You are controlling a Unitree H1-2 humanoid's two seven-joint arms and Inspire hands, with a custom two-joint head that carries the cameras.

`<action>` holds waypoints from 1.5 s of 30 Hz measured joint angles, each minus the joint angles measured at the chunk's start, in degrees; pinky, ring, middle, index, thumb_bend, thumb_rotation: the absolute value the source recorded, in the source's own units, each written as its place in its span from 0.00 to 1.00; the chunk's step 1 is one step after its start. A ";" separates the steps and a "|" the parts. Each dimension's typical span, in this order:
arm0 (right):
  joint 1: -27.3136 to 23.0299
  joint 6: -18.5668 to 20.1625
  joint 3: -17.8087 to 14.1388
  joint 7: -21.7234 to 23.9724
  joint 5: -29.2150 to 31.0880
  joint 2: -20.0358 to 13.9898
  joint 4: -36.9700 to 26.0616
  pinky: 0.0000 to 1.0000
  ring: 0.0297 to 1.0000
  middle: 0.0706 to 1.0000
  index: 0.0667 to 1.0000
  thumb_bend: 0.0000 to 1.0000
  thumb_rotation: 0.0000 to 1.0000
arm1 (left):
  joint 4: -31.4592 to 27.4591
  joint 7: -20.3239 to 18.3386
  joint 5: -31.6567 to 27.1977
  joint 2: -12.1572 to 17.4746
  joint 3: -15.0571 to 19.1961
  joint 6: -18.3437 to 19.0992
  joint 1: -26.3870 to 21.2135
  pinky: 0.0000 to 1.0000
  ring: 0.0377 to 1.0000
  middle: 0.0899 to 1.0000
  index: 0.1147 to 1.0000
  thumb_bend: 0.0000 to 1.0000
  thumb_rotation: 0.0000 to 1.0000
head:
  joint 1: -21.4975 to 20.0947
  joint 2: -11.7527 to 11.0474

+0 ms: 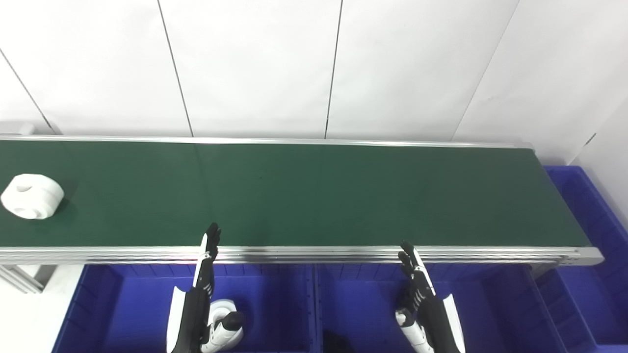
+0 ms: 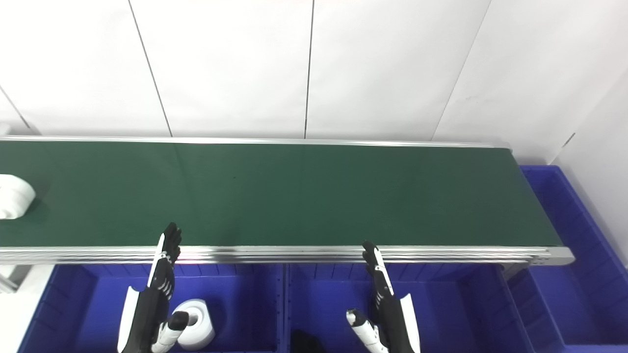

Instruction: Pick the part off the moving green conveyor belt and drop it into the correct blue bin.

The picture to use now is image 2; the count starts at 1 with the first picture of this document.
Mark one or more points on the aluminium conveyor support leg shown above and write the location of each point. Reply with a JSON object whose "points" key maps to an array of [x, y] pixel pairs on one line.
{"points": [[10, 279]]}

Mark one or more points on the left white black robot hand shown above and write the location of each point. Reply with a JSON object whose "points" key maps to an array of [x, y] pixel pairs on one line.
{"points": [[159, 289]]}

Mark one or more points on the blue plastic bin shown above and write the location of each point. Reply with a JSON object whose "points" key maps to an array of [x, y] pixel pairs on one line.
{"points": [[235, 309], [451, 314], [579, 294]]}

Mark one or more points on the white plastic spool part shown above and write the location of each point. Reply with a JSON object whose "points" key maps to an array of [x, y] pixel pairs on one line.
{"points": [[13, 196], [198, 326]]}

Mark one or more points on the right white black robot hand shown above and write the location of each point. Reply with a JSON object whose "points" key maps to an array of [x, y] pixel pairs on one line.
{"points": [[387, 304]]}

